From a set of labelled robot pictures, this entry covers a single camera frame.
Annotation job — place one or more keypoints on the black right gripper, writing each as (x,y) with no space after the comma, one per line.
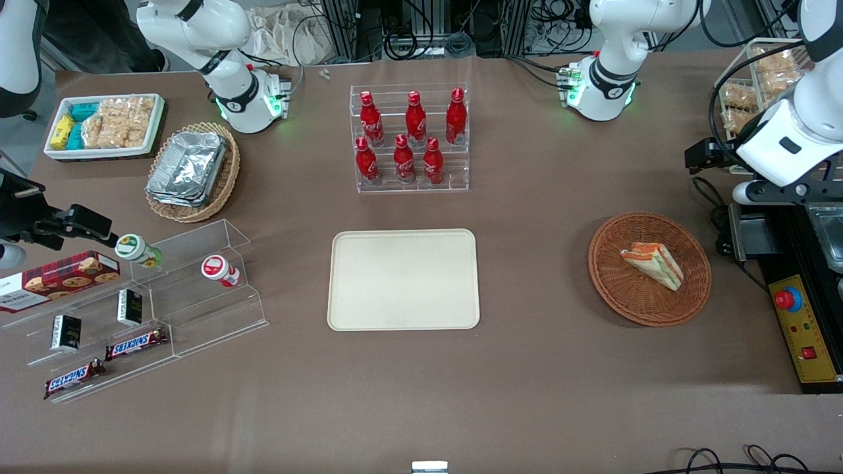
(14,217)

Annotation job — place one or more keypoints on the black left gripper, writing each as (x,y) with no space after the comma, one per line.
(723,151)

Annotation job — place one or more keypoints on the triangle sandwich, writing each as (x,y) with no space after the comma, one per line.
(653,263)

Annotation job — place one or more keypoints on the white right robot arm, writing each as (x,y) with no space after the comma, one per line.
(230,99)

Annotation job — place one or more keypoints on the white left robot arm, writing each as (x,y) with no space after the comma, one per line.
(609,62)

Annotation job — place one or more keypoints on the light wicker basket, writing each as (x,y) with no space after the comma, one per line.
(224,187)

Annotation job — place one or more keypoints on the brown wicker basket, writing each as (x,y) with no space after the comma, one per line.
(632,303)

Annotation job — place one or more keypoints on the cream plastic tray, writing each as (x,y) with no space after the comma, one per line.
(403,280)

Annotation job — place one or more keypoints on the green lid yogurt cup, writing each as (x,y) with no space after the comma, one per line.
(135,249)

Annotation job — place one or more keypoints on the red cookie box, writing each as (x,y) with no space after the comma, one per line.
(59,280)

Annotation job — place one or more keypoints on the bag of baked snacks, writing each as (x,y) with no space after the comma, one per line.
(739,95)
(777,69)

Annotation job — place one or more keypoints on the white rectangular snack bin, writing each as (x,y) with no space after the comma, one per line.
(105,153)

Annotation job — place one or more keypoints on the small black box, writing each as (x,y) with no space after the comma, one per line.
(130,307)
(66,332)

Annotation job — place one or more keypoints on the teal snack packet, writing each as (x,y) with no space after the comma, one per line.
(84,110)
(75,136)

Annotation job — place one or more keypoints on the yellow snack packet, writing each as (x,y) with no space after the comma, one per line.
(62,131)

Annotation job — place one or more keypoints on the bag of rice crackers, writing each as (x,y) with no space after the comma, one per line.
(118,122)

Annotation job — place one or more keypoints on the stack of foil trays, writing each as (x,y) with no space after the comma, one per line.
(188,168)

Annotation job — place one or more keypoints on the Snickers bar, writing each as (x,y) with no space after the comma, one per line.
(72,378)
(135,344)

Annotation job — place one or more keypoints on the red lid yogurt cup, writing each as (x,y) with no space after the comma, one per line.
(218,268)

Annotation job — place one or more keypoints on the clear acrylic tiered shelf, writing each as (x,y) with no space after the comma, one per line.
(197,309)

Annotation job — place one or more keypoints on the black metal pan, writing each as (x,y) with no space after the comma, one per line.
(828,234)

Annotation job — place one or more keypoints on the red emergency stop button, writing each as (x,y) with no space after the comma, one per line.
(786,299)

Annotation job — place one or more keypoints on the yellow black control box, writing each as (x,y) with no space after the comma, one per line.
(807,329)

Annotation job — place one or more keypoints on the clear acrylic bottle rack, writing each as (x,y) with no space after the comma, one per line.
(454,174)

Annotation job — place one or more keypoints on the red cola bottle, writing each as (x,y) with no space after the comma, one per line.
(433,163)
(415,118)
(404,161)
(366,163)
(370,122)
(456,118)

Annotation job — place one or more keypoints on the beige cloth bag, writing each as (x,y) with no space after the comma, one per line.
(290,33)

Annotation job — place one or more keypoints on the silver white bracket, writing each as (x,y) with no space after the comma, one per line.
(429,467)

